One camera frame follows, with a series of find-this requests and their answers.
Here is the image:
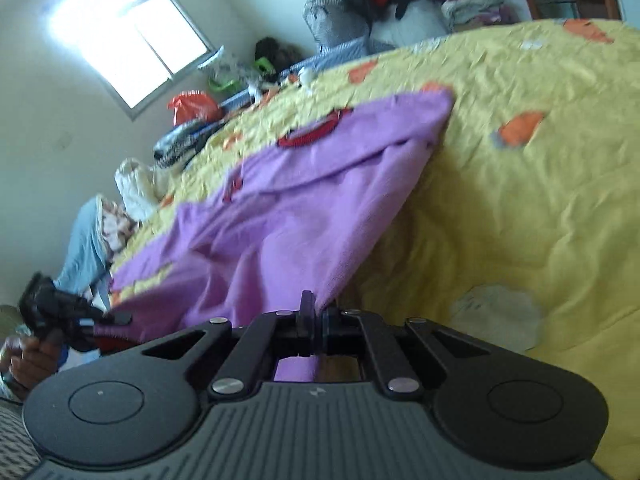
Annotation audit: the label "dark bag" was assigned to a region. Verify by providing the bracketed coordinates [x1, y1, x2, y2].
[253, 36, 302, 70]

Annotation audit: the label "white crumpled cloth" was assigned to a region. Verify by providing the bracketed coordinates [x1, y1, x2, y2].
[114, 157, 172, 222]

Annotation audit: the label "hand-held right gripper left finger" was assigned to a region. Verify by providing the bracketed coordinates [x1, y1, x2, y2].
[141, 290, 317, 402]

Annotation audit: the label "blue striped blanket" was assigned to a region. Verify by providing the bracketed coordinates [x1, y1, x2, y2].
[219, 35, 397, 112]

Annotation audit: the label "white stuffed bag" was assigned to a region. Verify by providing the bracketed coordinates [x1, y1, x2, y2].
[369, 0, 452, 45]

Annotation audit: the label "grey patterned pillow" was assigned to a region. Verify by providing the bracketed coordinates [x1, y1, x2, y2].
[302, 0, 372, 55]

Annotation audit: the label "light blue jeans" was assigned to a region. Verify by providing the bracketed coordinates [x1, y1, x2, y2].
[54, 195, 113, 302]

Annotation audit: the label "black and white striped cloth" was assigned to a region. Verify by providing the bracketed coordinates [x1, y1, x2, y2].
[152, 120, 222, 169]

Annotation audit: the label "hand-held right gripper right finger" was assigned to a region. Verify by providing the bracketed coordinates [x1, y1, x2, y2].
[320, 307, 496, 402]

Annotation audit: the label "green plastic item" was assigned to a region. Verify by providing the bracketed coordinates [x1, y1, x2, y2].
[207, 57, 277, 93]

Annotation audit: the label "floral cloth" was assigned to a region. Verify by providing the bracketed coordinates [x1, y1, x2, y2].
[100, 199, 142, 257]

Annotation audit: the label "purple garment with red trim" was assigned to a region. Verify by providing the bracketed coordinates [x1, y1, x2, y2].
[92, 91, 457, 383]

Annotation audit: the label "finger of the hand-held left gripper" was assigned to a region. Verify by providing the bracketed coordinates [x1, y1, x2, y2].
[94, 311, 134, 327]

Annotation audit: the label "orange plastic bag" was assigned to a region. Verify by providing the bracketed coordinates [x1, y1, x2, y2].
[167, 91, 222, 127]

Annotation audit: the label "person's left hand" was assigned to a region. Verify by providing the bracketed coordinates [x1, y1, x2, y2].
[0, 334, 64, 402]

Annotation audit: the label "yellow printed bedspread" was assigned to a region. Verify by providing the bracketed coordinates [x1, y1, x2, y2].
[107, 17, 640, 476]

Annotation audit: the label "window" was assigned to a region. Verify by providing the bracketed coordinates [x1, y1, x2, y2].
[47, 0, 224, 121]

